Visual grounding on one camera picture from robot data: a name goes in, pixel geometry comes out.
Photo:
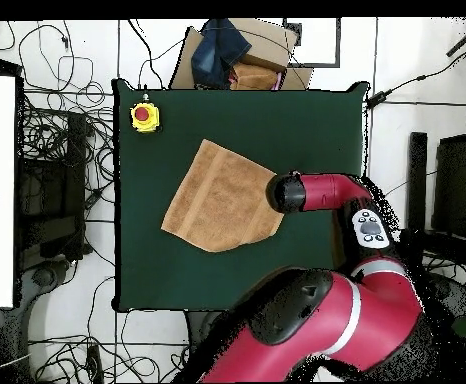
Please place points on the tan terry towel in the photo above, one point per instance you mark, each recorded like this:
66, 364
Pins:
221, 200

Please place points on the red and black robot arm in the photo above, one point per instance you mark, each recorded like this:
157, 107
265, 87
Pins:
337, 312

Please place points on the long black flat bar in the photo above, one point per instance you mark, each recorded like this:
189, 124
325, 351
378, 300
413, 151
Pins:
416, 180

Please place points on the dark green tablecloth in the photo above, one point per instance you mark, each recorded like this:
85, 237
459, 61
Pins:
217, 120

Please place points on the yellow emergency stop button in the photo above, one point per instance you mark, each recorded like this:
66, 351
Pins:
145, 116

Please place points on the light brown folded cloth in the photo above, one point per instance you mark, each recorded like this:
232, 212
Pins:
253, 78

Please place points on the pink cloth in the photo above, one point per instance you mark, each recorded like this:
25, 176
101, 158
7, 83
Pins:
280, 82

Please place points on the blue denim jeans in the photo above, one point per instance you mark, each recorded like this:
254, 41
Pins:
217, 52

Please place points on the brown cardboard box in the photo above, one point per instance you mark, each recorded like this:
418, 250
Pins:
265, 44

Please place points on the black power adapter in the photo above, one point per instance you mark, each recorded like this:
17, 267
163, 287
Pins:
378, 100

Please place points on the black round foot knob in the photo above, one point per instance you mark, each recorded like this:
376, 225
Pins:
44, 276

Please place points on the grey stand base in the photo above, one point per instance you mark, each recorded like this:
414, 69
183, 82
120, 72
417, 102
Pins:
37, 296

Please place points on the dark stand base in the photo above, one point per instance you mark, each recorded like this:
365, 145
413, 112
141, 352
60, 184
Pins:
463, 300

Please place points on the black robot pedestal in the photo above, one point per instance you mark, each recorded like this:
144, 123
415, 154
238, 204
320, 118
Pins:
199, 326

